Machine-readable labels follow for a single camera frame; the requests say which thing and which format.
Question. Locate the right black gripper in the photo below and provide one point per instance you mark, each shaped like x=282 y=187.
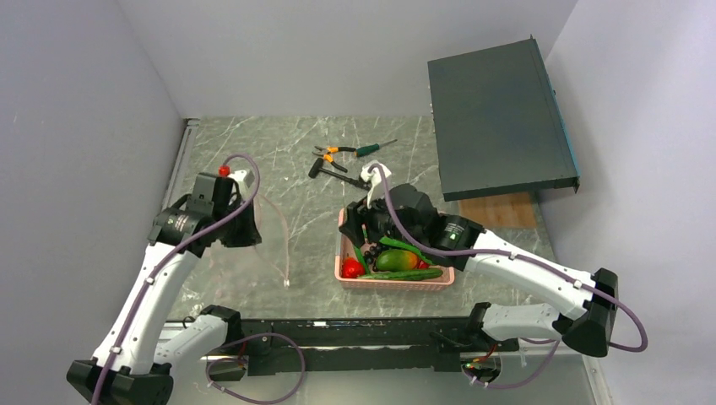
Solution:
x=359 y=213

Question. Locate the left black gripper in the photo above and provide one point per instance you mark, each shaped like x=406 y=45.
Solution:
x=250 y=235

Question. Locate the pink plastic basket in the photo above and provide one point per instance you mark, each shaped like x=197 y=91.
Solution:
x=345 y=248

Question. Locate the clear zip top bag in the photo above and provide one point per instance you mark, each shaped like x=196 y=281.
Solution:
x=270 y=260

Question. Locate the green chili pepper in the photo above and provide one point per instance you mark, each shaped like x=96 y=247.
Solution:
x=404 y=246

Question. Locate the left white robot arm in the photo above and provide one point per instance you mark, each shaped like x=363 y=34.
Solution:
x=145 y=302

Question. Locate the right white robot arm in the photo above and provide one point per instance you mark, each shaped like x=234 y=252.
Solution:
x=574 y=307

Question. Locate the dark grape bunch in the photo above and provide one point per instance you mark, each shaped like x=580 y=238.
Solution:
x=371 y=254

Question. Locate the green red mango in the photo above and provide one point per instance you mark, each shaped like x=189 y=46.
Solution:
x=396 y=260

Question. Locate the red tomato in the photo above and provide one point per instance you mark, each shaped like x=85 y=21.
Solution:
x=352 y=268

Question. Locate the green cucumber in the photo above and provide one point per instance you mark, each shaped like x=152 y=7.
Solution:
x=409 y=275

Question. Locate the black hammer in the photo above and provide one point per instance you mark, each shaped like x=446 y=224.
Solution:
x=318 y=167

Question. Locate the wooden board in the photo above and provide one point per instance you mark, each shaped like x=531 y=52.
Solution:
x=513 y=210

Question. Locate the dark green metal box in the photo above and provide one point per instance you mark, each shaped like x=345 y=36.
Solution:
x=498 y=126

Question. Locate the green handled screwdriver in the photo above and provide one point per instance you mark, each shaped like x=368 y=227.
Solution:
x=370 y=149

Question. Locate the orange handled pliers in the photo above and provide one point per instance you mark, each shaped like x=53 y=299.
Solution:
x=327 y=154

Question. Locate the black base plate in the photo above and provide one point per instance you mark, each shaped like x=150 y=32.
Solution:
x=435 y=343

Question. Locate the aluminium frame rail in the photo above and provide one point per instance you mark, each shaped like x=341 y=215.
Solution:
x=143 y=370

